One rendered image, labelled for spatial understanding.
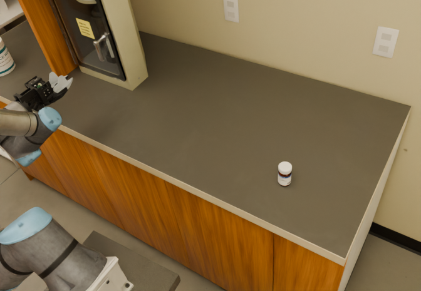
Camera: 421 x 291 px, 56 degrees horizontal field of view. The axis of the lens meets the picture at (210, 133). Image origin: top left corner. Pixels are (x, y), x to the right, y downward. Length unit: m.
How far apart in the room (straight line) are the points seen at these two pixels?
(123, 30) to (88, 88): 0.35
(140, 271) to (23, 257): 0.32
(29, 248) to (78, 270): 0.12
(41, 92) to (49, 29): 0.48
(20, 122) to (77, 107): 0.53
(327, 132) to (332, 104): 0.15
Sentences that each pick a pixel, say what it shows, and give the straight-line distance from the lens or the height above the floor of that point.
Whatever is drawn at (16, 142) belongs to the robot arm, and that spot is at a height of 1.14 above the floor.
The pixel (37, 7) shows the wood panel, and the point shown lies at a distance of 1.82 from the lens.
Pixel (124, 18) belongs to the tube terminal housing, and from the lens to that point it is 1.62.
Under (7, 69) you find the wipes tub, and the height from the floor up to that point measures 0.96.
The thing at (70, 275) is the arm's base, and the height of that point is 1.13.
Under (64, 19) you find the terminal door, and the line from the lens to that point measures 1.78.
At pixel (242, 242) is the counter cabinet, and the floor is 0.67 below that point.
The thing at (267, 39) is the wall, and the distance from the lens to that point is 1.73.
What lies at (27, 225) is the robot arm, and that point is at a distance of 1.03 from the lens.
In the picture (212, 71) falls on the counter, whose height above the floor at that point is 0.94.
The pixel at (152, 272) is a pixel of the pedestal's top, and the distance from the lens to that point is 1.19.
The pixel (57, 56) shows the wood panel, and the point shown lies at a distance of 1.92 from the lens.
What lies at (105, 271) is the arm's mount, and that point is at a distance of 1.04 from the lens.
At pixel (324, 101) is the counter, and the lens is 1.60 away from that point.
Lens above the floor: 1.98
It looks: 45 degrees down
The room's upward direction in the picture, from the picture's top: 9 degrees counter-clockwise
